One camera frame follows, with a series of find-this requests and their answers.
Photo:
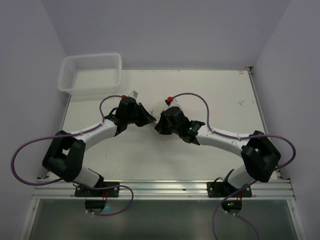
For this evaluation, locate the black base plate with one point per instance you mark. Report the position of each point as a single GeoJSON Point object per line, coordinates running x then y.
{"type": "Point", "coordinates": [222, 189]}
{"type": "Point", "coordinates": [112, 191]}

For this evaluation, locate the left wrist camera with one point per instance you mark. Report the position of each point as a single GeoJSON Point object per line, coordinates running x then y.
{"type": "Point", "coordinates": [133, 95]}

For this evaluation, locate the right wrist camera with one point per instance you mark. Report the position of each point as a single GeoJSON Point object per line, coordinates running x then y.
{"type": "Point", "coordinates": [172, 102]}

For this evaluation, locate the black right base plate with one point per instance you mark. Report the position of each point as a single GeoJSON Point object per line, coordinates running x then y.
{"type": "Point", "coordinates": [222, 189]}

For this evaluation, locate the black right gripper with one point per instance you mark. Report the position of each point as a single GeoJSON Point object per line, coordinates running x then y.
{"type": "Point", "coordinates": [165, 121]}

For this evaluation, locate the aluminium mounting rail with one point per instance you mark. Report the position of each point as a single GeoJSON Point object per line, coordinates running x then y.
{"type": "Point", "coordinates": [172, 190]}

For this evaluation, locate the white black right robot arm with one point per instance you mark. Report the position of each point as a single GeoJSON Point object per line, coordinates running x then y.
{"type": "Point", "coordinates": [260, 157]}

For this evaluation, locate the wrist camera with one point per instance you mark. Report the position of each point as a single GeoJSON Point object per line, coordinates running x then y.
{"type": "Point", "coordinates": [133, 95]}
{"type": "Point", "coordinates": [172, 102]}

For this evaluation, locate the white mesh laundry bag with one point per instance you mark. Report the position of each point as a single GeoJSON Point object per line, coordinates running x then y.
{"type": "Point", "coordinates": [157, 109]}

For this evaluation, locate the white plastic basket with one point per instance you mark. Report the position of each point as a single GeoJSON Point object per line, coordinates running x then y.
{"type": "Point", "coordinates": [90, 74]}

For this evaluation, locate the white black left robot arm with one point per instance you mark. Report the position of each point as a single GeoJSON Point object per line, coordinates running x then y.
{"type": "Point", "coordinates": [65, 155]}

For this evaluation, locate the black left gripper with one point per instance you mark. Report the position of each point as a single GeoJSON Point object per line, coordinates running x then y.
{"type": "Point", "coordinates": [139, 114]}

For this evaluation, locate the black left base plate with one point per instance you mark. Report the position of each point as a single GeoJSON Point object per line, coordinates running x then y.
{"type": "Point", "coordinates": [112, 191]}

